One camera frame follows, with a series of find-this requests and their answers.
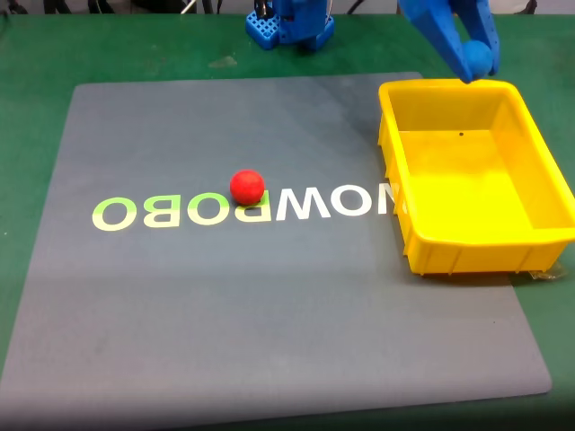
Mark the blue ball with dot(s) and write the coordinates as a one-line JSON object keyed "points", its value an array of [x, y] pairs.
{"points": [[479, 57]]}

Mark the yellow plastic bin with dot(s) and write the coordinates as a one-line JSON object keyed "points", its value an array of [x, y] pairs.
{"points": [[467, 188]]}

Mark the red ball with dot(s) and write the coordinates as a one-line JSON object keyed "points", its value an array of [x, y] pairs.
{"points": [[247, 187]]}

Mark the clear tape piece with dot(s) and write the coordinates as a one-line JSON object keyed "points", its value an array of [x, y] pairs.
{"points": [[549, 273]]}

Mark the grey mat with lettering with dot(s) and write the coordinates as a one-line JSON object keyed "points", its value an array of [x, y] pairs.
{"points": [[224, 305]]}

